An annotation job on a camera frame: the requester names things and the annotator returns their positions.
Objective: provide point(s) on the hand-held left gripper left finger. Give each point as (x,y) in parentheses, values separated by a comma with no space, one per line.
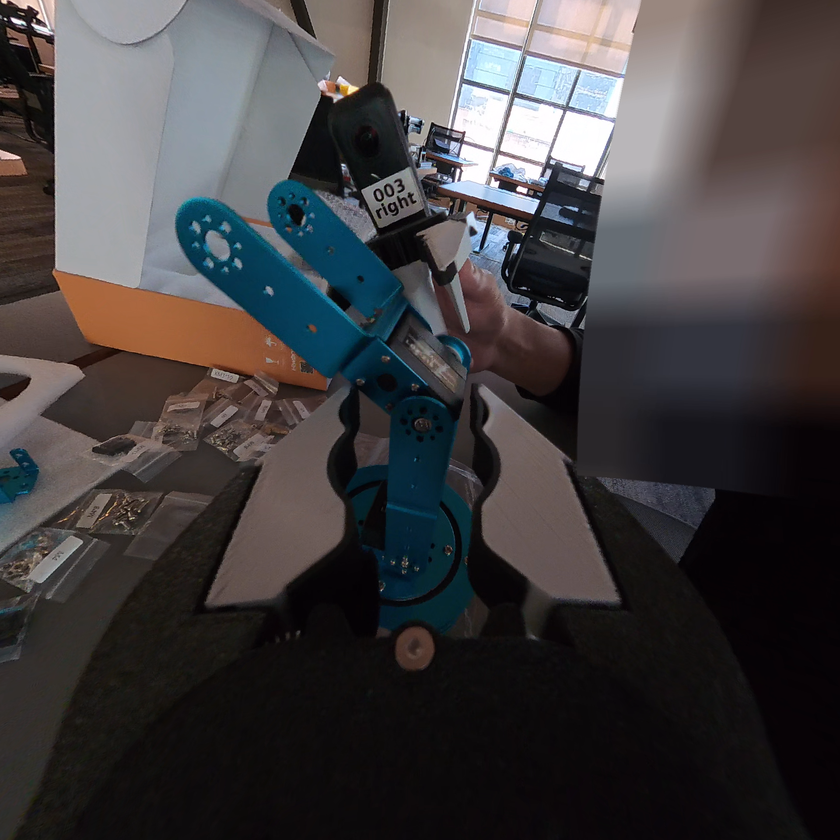
(282,525)

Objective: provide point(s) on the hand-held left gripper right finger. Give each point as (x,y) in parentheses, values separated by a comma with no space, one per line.
(544,531)

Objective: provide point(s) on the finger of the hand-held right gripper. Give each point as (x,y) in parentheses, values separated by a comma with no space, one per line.
(453,246)
(433,295)

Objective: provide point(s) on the blue toy robot arm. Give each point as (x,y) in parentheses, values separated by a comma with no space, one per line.
(315,302)

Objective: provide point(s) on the person's right forearm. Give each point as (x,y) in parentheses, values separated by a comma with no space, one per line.
(558,374)

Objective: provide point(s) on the wooden office desk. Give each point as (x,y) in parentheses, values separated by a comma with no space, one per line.
(485,197)

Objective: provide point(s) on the person's right hand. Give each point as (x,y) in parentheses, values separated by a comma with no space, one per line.
(512,341)

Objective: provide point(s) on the black mesh office chair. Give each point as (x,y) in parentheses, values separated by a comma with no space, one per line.
(558,249)

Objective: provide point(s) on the pile of small hardware bags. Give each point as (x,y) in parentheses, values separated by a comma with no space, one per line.
(197,426)

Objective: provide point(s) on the office window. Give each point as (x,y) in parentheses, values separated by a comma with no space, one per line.
(544,98)

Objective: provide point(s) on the white cardboard box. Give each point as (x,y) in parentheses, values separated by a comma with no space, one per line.
(197,164)

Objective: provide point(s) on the white foam sheet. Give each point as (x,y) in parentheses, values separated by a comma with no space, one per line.
(65,472)

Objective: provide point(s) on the person's black clothed torso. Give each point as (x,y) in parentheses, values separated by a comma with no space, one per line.
(774,656)

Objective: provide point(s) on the white foam block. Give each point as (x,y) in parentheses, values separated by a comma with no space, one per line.
(46,387)

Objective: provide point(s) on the blue metal bracket assembly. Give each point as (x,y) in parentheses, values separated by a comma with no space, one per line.
(16,476)

